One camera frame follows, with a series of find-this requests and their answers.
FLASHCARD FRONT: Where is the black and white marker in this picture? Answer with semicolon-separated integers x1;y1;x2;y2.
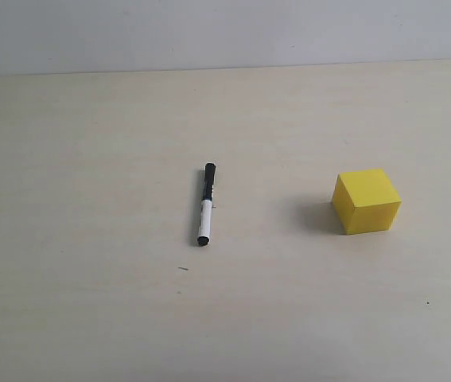
196;163;216;247

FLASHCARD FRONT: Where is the yellow cube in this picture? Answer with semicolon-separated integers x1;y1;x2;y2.
332;169;401;235

